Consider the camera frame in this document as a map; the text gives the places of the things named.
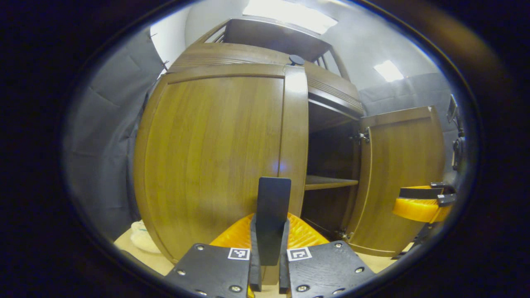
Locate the black door handle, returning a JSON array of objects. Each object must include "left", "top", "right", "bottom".
[{"left": 255, "top": 177, "right": 292, "bottom": 266}]

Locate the large ceiling light panel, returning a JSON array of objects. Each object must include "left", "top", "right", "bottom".
[{"left": 242, "top": 0, "right": 338, "bottom": 35}]

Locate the wooden double-door shoe cabinet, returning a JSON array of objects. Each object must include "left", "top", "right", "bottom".
[{"left": 132, "top": 17, "right": 447, "bottom": 265}]

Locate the small ceiling light panel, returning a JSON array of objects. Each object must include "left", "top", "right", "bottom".
[{"left": 374, "top": 60, "right": 405, "bottom": 83}]

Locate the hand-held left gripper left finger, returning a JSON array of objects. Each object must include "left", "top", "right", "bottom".
[{"left": 163, "top": 213, "right": 263, "bottom": 298}]

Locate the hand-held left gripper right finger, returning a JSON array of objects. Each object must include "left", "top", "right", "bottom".
[{"left": 278, "top": 213, "right": 376, "bottom": 298}]

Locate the cream soft object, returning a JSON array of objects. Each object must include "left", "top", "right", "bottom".
[{"left": 130, "top": 221, "right": 161, "bottom": 254}]

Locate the wooden shoe cabinet door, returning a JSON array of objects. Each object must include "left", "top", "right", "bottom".
[
  {"left": 133, "top": 63, "right": 309, "bottom": 263},
  {"left": 346, "top": 106, "right": 447, "bottom": 257}
]

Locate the wooden inner cabinet shelf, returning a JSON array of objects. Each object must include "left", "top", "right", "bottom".
[{"left": 305, "top": 175, "right": 359, "bottom": 191}]

